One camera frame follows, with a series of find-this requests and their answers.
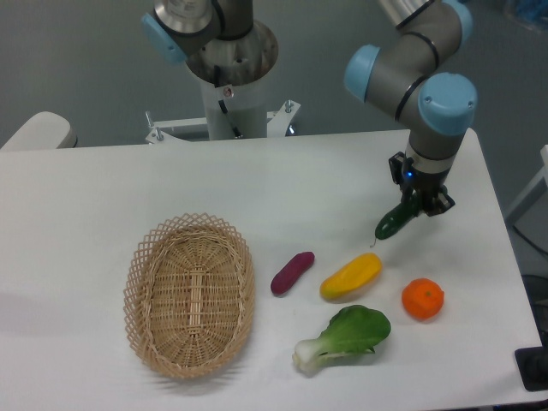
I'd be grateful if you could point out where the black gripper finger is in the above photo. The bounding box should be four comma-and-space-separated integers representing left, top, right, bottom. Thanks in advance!
389, 152, 414, 203
421, 186, 455, 217

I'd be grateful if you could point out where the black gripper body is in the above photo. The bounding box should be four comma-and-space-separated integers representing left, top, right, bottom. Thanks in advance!
402, 157, 452, 203

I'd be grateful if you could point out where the green cucumber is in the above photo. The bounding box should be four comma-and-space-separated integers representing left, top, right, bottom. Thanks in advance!
370, 193, 422, 248

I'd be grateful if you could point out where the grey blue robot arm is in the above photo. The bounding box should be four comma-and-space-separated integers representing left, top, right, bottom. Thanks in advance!
141, 1, 477, 216

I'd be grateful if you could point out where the white furniture at right edge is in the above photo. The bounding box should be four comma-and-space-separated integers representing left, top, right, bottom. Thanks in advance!
503, 145, 547, 257

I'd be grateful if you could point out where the orange tangerine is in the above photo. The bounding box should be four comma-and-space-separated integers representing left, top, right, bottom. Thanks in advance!
401, 278, 444, 320

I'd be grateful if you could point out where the yellow mango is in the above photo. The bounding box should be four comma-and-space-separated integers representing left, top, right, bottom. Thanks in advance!
319, 253, 383, 301

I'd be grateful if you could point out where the green bok choy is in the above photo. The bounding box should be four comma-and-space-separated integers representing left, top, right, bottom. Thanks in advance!
292, 305, 391, 373

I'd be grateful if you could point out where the purple sweet potato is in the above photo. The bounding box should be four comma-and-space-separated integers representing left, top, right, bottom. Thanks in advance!
271, 251, 315, 296

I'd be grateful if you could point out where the black device at table edge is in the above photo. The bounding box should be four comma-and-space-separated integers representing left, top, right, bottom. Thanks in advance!
515, 347, 547, 392

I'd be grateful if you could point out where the blue object top right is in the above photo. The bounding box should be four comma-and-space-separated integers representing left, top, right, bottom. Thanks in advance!
503, 0, 547, 32

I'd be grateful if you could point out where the woven wicker basket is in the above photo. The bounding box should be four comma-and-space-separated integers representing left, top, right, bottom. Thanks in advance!
123, 213, 255, 379

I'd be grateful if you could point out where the white chair armrest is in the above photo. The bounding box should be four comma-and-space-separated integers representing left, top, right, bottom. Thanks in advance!
1, 111, 78, 152

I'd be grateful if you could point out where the white pedestal base frame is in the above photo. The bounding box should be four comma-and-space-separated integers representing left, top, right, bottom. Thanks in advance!
145, 99, 301, 145

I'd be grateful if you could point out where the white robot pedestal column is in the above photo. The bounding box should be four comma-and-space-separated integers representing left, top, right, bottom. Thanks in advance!
200, 80, 267, 140

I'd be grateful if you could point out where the black cable on pedestal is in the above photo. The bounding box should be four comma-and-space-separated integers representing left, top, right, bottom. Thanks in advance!
211, 64, 245, 140

